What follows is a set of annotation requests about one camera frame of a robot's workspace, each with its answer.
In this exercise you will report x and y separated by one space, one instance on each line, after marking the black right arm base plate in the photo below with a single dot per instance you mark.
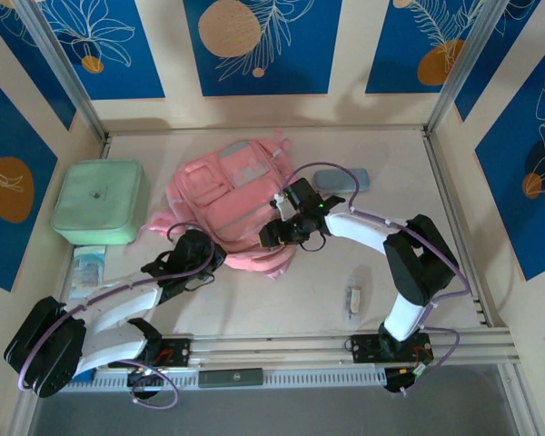
363 347

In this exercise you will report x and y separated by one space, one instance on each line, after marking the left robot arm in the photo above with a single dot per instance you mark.
118 302

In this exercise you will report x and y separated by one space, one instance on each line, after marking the pink school backpack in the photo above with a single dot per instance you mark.
236 213

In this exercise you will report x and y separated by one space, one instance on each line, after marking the grey-blue pencil case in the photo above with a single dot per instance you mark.
329 179

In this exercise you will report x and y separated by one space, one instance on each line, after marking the blue tissue pack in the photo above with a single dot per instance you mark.
88 268

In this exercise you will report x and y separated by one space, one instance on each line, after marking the aluminium front rail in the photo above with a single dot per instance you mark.
272 352

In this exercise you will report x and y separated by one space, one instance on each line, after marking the mint green square case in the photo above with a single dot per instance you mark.
95 204

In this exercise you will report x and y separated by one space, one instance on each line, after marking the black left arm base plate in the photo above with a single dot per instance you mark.
177 352

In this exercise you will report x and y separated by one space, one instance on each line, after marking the dark grey bar device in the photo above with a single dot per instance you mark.
230 378

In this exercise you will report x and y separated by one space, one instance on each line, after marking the aluminium frame post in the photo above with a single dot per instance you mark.
464 68
62 68

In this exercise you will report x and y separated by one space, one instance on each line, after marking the clear stationery pouch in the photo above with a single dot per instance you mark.
356 295

